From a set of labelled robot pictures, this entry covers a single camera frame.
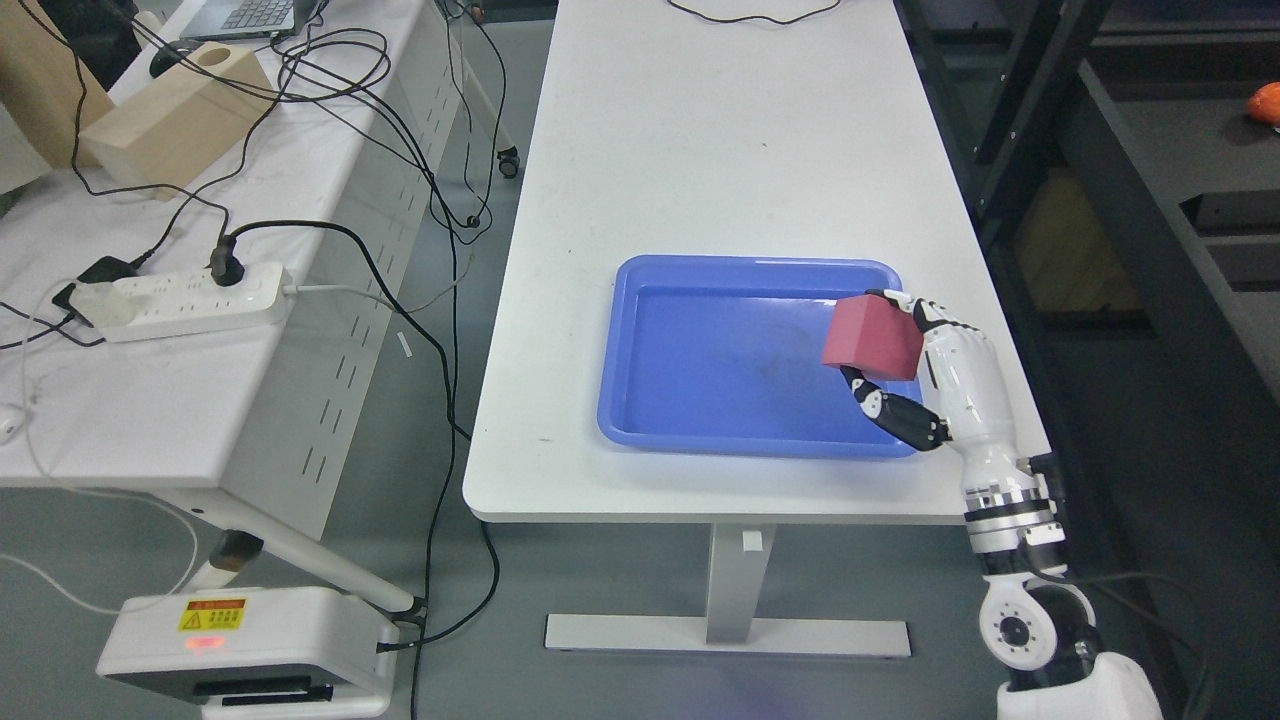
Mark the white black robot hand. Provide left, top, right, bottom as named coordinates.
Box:
left=838, top=290, right=1037, bottom=509

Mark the pink block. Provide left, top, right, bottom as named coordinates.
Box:
left=820, top=293, right=924, bottom=380

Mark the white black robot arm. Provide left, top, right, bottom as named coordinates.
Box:
left=961, top=447, right=1164, bottom=719

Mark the blue tray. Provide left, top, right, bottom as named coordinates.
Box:
left=596, top=255, right=913, bottom=459

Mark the black metal shelf left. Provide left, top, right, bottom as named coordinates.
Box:
left=896, top=1, right=1277, bottom=719

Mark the orange object on shelf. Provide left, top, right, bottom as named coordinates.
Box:
left=1245, top=81, right=1280, bottom=128

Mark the white table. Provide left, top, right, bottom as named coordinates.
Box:
left=463, top=1, right=1048, bottom=659

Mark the white floor device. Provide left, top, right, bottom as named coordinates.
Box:
left=96, top=587, right=401, bottom=719

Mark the white side desk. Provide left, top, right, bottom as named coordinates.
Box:
left=0, top=0, right=471, bottom=611

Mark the black plug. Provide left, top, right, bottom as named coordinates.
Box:
left=207, top=233, right=244, bottom=288

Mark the white power strip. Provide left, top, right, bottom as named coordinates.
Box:
left=70, top=263, right=289, bottom=343

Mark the laptop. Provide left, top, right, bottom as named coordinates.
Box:
left=179, top=1, right=317, bottom=42

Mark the wooden box with hole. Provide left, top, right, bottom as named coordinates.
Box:
left=78, top=42, right=276, bottom=200

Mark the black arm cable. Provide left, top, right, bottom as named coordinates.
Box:
left=1041, top=570, right=1216, bottom=720

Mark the black power cable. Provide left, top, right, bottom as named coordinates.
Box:
left=215, top=220, right=500, bottom=720

